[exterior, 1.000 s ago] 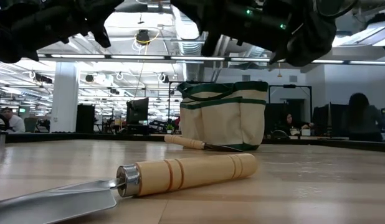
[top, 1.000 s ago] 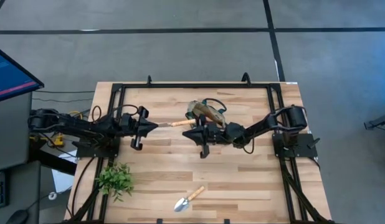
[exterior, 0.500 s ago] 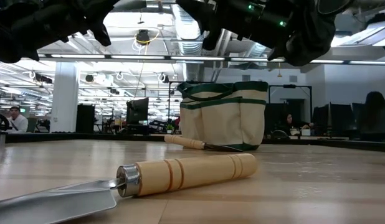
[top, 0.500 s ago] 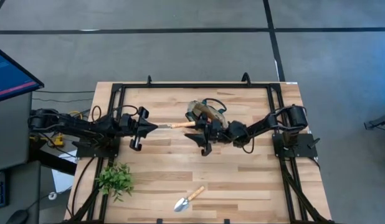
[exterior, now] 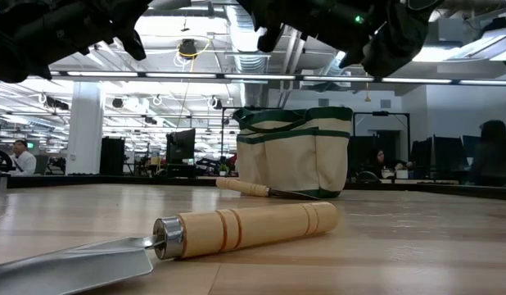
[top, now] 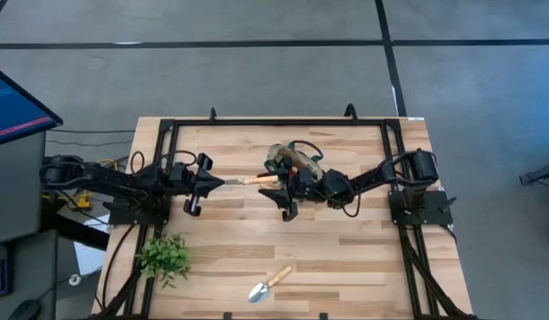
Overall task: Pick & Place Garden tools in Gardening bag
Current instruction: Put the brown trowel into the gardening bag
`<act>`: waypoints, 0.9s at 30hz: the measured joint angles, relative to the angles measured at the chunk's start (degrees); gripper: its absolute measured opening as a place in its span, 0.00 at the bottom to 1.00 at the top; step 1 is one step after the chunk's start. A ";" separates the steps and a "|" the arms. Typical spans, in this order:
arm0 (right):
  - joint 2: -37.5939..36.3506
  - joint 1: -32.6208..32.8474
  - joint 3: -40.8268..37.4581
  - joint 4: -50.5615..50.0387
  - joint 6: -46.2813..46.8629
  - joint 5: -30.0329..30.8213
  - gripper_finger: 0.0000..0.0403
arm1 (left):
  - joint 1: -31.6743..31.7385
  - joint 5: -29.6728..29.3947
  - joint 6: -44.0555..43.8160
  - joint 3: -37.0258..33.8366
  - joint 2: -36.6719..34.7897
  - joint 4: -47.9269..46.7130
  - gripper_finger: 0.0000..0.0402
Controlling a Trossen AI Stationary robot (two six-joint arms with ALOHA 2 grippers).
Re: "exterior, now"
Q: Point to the long ceiling light strip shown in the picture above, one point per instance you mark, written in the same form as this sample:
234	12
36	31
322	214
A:
257	76

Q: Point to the beige canvas bag green trim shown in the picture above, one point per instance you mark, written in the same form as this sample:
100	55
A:
294	160

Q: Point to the black background monitor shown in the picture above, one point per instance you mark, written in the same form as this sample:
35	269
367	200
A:
180	145
471	145
449	153

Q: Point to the small potted plant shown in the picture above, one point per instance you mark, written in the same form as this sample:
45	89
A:
223	169

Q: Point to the silver spiral air duct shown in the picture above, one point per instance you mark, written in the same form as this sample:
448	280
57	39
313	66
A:
335	65
247	57

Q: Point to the white cup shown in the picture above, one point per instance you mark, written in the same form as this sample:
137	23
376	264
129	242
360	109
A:
402	174

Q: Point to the black cabinet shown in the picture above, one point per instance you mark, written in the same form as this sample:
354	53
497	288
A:
112	155

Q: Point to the black rectangular stand frame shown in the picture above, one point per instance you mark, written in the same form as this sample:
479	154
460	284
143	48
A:
380	114

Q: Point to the white pillar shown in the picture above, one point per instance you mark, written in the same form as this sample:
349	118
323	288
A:
85	131

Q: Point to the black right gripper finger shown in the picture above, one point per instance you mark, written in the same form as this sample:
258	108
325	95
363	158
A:
270	40
352	54

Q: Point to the black aluminium table frame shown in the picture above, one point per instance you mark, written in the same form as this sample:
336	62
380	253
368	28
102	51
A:
32	181

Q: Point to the person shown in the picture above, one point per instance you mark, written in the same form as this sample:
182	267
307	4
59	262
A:
23	162
492	155
378	162

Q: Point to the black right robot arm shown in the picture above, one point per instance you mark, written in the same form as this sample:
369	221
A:
396	41

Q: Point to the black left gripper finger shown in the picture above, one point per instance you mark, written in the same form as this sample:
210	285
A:
132	43
38	70

